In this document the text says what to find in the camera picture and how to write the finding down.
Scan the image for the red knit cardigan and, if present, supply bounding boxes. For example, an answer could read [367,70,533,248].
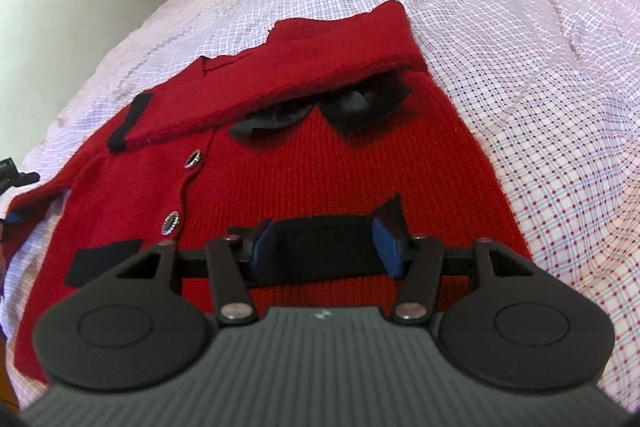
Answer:
[0,1,533,395]

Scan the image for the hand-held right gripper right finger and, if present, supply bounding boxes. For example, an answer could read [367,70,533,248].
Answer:
[371,213,537,326]

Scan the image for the pink checked bed sheet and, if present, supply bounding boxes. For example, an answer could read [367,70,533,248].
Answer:
[0,0,640,413]

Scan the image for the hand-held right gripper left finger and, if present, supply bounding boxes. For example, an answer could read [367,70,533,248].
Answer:
[115,219,277,326]

